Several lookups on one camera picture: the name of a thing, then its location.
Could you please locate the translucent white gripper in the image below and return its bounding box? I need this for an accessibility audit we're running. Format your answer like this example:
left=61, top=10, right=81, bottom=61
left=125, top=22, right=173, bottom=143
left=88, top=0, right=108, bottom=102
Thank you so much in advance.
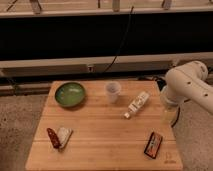
left=162, top=100, right=179, bottom=125

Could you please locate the white plastic bottle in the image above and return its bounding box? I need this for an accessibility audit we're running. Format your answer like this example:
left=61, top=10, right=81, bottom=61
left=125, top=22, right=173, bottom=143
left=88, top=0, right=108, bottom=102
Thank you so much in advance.
left=124, top=91, right=150, bottom=119

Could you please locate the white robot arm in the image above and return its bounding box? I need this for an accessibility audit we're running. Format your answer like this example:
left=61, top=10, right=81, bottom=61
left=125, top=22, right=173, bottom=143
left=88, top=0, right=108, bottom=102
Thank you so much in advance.
left=160, top=61, right=213, bottom=125

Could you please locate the black orange candy box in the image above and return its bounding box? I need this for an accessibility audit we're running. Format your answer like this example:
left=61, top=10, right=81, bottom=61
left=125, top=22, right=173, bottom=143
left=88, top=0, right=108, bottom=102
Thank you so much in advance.
left=144, top=132, right=163, bottom=159

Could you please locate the wooden cutting board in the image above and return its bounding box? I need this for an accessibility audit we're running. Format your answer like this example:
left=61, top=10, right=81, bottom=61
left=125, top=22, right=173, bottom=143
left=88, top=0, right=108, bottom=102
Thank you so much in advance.
left=26, top=80, right=183, bottom=171

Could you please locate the green ceramic bowl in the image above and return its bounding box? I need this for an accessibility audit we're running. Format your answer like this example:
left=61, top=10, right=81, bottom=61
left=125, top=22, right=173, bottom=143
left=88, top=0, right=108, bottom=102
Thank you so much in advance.
left=55, top=82, right=86, bottom=107

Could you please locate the white wrapped snack packet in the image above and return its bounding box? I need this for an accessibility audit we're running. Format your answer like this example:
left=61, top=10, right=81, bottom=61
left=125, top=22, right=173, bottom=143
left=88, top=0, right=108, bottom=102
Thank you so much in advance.
left=57, top=127, right=73, bottom=149

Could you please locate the brown snack bar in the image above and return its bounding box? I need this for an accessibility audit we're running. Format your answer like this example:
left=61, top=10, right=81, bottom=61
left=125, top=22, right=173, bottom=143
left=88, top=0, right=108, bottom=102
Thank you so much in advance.
left=47, top=128, right=61, bottom=149

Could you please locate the black hanging cable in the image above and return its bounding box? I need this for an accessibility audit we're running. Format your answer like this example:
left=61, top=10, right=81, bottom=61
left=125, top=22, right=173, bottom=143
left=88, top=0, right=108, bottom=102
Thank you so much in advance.
left=102, top=5, right=135, bottom=74

